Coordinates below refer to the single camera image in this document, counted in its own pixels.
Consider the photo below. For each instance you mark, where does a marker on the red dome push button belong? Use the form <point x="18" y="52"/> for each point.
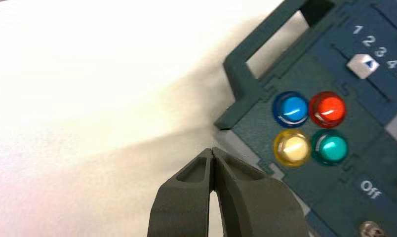
<point x="327" y="109"/>

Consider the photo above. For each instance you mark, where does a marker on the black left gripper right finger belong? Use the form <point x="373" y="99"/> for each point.
<point x="257" y="209"/>

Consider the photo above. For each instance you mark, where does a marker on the metal toggle switch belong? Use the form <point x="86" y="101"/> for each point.
<point x="372" y="230"/>

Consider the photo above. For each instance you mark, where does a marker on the yellow dome push button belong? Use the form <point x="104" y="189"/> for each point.
<point x="292" y="149"/>

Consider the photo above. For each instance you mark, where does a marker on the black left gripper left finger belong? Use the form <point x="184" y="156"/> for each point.
<point x="182" y="209"/>

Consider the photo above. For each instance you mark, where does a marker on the dark teal grey task box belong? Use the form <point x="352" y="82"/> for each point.
<point x="316" y="196"/>

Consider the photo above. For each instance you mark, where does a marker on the blue dome push button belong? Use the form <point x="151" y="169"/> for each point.
<point x="290" y="109"/>

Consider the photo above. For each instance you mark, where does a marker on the white slider knob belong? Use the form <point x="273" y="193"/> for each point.
<point x="362" y="66"/>

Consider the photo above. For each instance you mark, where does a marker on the green dome push button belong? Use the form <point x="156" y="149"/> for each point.
<point x="330" y="148"/>

